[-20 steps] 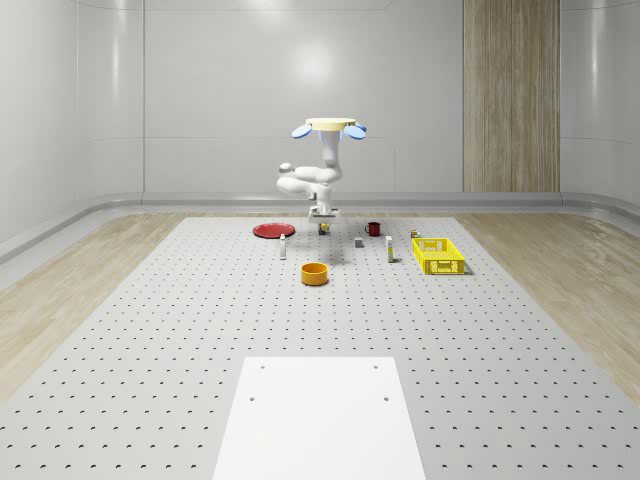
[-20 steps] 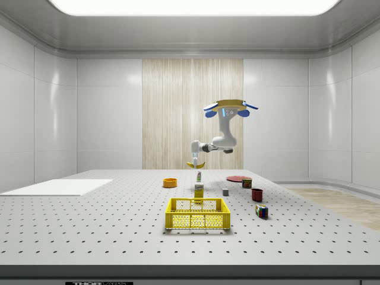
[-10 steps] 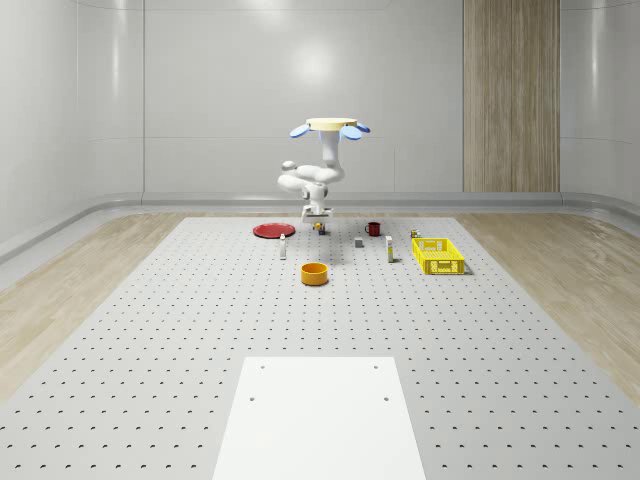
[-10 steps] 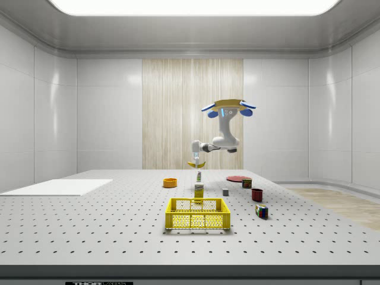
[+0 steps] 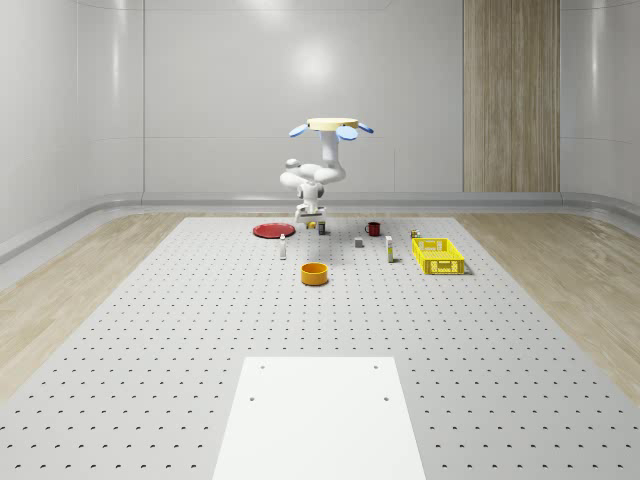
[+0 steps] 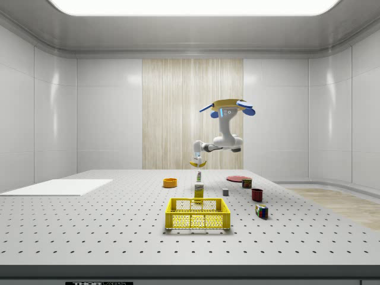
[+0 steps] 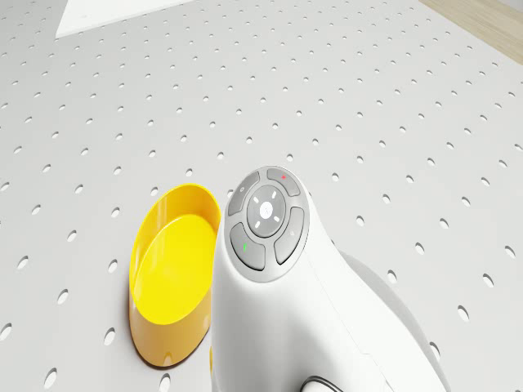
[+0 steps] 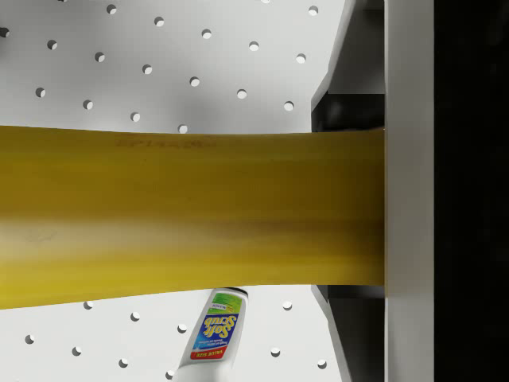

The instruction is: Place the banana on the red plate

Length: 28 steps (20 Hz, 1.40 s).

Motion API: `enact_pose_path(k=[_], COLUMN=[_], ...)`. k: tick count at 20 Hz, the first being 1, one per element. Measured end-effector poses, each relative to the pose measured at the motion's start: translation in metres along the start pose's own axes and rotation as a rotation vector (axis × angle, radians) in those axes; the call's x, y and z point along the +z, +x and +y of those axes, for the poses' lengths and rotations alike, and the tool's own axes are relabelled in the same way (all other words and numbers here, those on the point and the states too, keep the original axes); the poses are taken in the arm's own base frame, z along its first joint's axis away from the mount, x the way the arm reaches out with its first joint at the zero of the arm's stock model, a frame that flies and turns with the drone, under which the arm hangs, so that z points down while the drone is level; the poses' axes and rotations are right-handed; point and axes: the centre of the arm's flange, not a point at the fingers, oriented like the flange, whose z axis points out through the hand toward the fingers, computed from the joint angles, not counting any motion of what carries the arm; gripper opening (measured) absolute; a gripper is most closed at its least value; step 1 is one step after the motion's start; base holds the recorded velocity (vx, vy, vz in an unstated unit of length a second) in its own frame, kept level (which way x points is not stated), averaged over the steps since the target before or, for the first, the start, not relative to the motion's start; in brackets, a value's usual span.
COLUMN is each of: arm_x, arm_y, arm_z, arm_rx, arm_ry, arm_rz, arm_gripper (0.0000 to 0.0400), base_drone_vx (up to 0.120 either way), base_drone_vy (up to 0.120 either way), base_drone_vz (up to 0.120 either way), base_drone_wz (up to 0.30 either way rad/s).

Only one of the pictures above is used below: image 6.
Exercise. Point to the grey cube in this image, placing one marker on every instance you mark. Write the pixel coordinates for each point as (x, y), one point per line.
(225, 192)

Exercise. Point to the red mug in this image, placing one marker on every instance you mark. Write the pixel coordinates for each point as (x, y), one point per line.
(256, 195)

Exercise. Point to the puzzle cube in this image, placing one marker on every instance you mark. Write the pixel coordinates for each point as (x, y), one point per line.
(261, 211)

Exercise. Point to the yellow basket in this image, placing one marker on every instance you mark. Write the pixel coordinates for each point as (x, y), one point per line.
(197, 220)

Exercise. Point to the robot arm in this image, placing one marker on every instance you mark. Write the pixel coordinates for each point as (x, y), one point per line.
(224, 130)

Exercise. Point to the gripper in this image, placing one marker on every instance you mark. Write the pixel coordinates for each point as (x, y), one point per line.
(198, 158)

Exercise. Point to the small white bottle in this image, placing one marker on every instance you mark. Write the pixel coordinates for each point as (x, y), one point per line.
(198, 176)

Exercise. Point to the yellow bowl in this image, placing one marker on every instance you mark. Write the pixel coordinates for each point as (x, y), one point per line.
(169, 183)

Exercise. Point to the flat-sided can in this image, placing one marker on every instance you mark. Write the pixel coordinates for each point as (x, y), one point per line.
(246, 183)

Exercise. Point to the banana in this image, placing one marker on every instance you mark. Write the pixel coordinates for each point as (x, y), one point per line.
(196, 164)

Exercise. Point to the yellow white carton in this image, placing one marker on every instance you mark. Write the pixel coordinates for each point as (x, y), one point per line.
(199, 191)

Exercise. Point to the red plate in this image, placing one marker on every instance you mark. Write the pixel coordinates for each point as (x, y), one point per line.
(234, 178)

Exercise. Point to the white board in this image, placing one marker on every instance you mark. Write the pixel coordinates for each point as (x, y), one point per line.
(56, 187)

